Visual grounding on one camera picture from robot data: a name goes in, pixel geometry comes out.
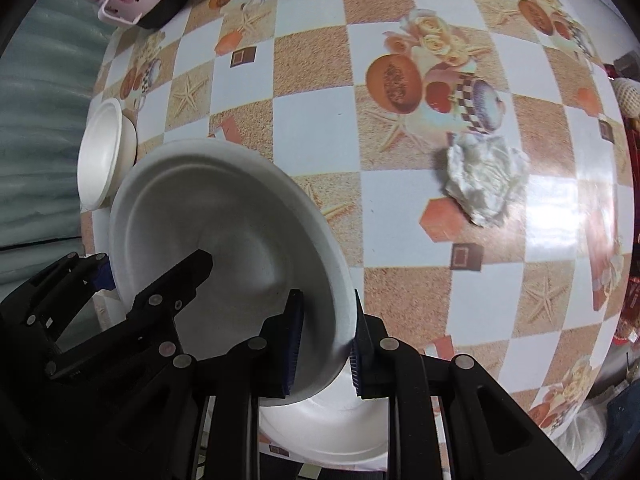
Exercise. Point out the grey green ribbed cover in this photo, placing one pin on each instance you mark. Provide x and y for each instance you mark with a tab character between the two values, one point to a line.
40	135

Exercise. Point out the fruit in white foam net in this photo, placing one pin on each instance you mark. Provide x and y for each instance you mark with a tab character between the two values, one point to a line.
631	97

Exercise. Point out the large white disposable bowl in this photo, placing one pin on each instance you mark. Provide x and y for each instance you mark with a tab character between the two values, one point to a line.
225	220

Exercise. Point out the pile of snack packets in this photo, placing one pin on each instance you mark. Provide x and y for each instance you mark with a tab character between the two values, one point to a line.
632	305

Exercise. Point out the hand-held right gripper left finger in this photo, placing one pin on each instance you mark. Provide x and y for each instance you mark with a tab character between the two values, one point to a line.
295	345

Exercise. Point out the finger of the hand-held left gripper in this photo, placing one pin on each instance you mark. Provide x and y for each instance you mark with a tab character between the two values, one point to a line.
175	285
102	274

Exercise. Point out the small white disposable bowl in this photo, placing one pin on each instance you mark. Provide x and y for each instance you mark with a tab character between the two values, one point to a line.
325	430
100	155

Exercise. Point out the crumpled white tissue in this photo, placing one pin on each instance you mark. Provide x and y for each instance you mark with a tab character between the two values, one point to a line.
485	175

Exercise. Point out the checkered printed tablecloth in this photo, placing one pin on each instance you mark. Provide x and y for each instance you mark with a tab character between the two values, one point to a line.
400	270

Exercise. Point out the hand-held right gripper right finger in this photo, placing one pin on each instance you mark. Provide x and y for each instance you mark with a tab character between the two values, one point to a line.
358	360

